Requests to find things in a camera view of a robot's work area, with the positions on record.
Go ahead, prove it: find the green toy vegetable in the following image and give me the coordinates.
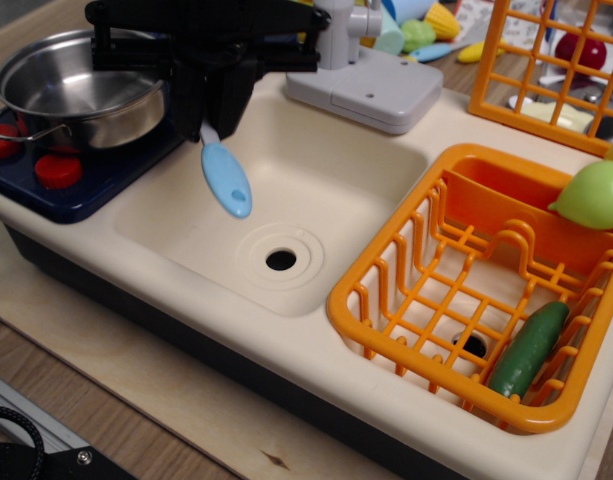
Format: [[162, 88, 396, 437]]
[[400, 19, 436, 53]]

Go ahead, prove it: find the dark blue toy stove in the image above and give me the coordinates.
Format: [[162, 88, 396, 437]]
[[0, 110, 183, 224]]

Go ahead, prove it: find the black braided cable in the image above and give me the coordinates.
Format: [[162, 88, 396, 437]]
[[0, 404, 44, 480]]

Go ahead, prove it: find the orange dish rack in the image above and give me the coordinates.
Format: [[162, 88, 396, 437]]
[[327, 144, 613, 434]]

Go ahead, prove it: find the cream toy plate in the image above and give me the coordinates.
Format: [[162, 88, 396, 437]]
[[520, 102, 593, 133]]

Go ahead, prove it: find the mint toy cup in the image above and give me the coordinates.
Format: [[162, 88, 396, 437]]
[[372, 14, 405, 55]]

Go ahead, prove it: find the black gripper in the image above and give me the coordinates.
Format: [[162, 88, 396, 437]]
[[84, 1, 331, 143]]

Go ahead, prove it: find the yellow toy corn small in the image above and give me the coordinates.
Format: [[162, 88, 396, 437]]
[[457, 41, 485, 65]]

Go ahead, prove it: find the plywood base board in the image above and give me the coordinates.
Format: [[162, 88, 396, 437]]
[[0, 0, 613, 480]]

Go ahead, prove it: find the light green toy pear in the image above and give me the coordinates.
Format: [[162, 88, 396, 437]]
[[548, 160, 613, 230]]

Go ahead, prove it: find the green toy cucumber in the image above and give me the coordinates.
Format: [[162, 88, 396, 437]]
[[488, 301, 570, 398]]

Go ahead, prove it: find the stainless steel pan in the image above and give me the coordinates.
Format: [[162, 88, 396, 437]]
[[0, 30, 169, 152]]

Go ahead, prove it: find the cream toy sink unit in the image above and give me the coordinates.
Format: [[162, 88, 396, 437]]
[[0, 75, 613, 479]]

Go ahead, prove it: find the red stove knob right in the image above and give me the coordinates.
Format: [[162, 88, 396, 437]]
[[34, 154, 84, 190]]

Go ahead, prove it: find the blue toy utensil handle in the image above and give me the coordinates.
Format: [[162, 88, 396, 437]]
[[409, 42, 467, 63]]

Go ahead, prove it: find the black bracket with screw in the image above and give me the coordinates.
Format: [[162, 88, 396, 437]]
[[0, 443, 134, 479]]

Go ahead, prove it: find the grey spoon with blue handle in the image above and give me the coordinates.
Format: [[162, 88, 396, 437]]
[[200, 120, 252, 219]]

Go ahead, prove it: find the red stove knob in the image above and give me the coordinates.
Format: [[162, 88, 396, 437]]
[[34, 154, 84, 190], [0, 133, 23, 161]]

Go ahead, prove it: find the orange upright grid basket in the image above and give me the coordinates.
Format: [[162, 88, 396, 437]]
[[468, 1, 613, 157]]

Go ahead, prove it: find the red stove knob left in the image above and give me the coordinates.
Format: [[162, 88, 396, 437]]
[[0, 133, 23, 161]]

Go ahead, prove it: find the red toy apple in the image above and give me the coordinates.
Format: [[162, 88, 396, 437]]
[[554, 33, 608, 76]]

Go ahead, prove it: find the grey toy faucet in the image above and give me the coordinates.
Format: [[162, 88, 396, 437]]
[[286, 0, 443, 135]]

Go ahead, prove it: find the silver pot lid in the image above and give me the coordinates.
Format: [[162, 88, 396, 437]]
[[540, 76, 613, 109]]

